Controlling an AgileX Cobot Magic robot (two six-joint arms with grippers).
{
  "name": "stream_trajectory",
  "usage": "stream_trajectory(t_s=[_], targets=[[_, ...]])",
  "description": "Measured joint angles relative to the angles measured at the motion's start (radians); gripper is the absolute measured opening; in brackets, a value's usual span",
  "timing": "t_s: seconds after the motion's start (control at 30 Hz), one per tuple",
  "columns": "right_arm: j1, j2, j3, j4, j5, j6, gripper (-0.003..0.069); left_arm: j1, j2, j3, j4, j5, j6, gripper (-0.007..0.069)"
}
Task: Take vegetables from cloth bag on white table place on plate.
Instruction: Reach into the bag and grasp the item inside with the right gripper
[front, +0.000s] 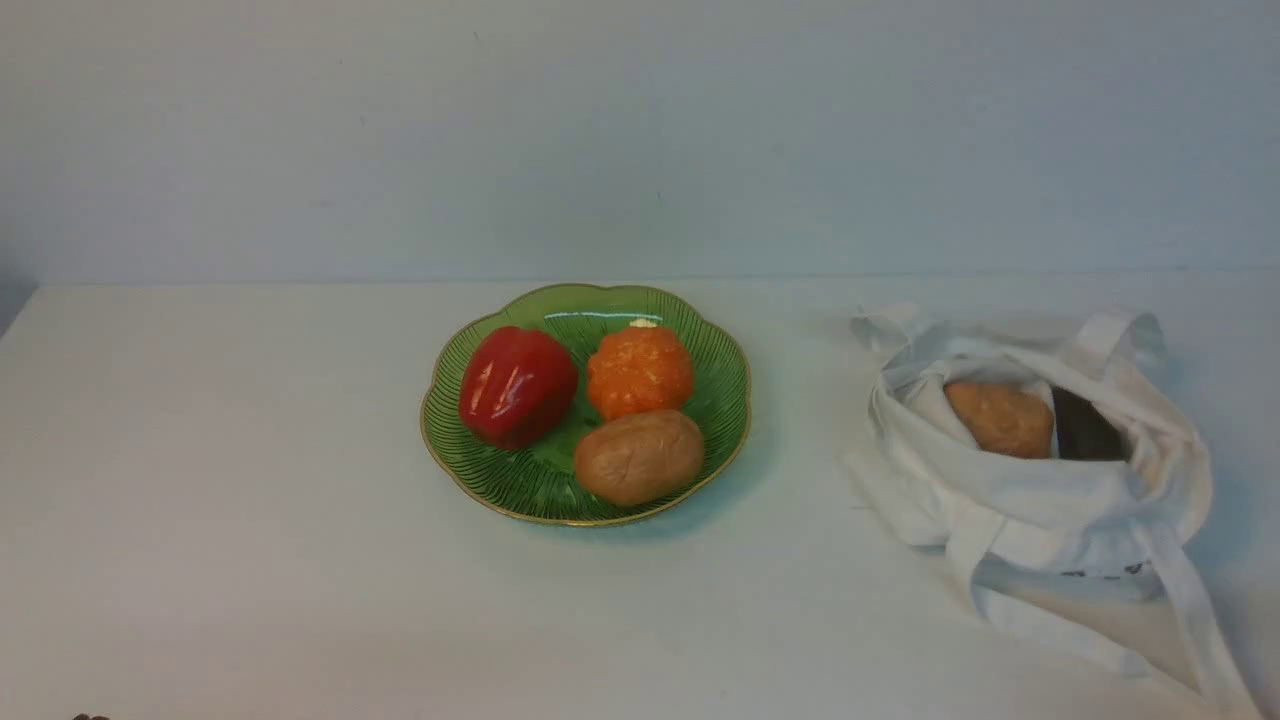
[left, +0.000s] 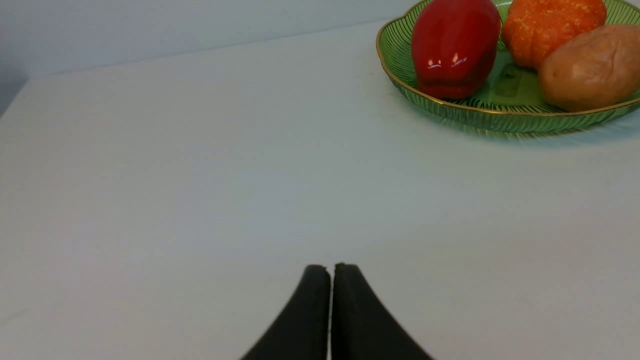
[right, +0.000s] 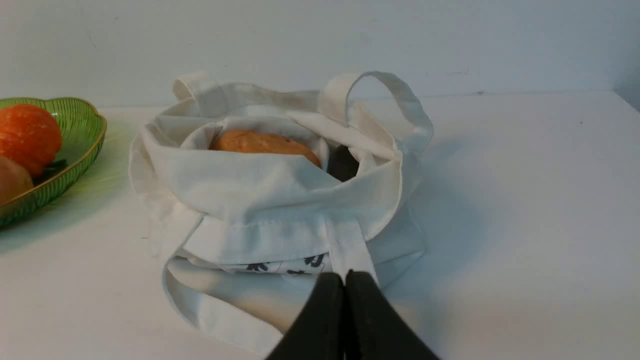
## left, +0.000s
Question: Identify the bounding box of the orange pumpkin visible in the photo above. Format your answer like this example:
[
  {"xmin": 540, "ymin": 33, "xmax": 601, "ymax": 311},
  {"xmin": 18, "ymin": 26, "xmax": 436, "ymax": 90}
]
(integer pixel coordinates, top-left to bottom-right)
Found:
[{"xmin": 502, "ymin": 0, "xmax": 608, "ymax": 69}]

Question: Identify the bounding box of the brown potato on plate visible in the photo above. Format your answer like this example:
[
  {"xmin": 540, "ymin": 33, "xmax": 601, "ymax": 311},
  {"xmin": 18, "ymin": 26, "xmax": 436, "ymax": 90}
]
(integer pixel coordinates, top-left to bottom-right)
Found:
[{"xmin": 537, "ymin": 23, "xmax": 640, "ymax": 112}]

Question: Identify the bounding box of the red bell pepper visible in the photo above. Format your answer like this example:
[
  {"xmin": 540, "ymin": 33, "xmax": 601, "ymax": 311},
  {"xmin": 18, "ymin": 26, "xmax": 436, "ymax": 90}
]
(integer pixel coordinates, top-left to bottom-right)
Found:
[{"xmin": 411, "ymin": 0, "xmax": 501, "ymax": 100}]

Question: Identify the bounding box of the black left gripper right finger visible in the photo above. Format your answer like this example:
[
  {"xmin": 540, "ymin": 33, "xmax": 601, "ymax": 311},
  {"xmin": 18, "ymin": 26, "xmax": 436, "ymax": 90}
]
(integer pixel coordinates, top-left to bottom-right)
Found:
[{"xmin": 331, "ymin": 263, "xmax": 432, "ymax": 360}]

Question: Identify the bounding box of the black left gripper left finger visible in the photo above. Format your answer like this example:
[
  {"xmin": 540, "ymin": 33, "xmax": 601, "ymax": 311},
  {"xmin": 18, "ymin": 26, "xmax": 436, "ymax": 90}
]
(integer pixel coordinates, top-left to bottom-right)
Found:
[{"xmin": 242, "ymin": 264, "xmax": 332, "ymax": 360}]

